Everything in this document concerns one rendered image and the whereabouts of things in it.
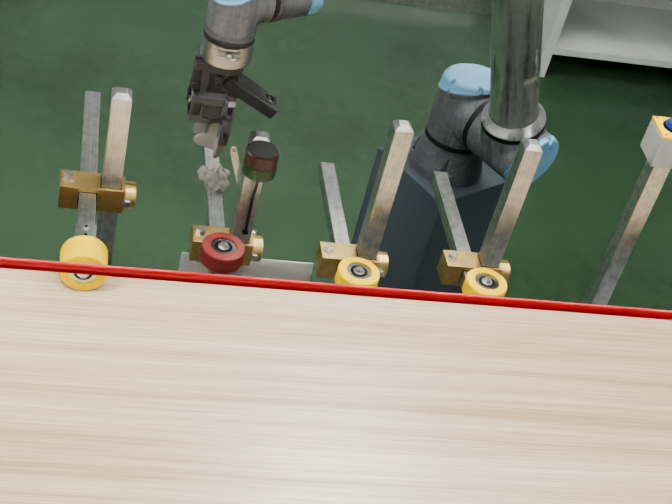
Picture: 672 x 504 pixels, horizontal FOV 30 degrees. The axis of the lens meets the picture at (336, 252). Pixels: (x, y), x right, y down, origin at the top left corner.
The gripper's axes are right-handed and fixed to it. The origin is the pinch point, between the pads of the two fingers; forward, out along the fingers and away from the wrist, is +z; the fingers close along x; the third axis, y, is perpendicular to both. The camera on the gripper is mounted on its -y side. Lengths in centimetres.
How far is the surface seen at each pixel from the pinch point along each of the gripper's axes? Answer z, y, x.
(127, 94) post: -16.1, 18.6, 8.8
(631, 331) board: 11, -78, 29
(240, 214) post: 6.8, -4.5, 9.6
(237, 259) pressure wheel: 10.2, -3.9, 18.4
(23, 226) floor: 100, 37, -95
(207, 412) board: 11, 3, 56
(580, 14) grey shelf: 87, -173, -243
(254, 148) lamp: -10.3, -4.0, 12.5
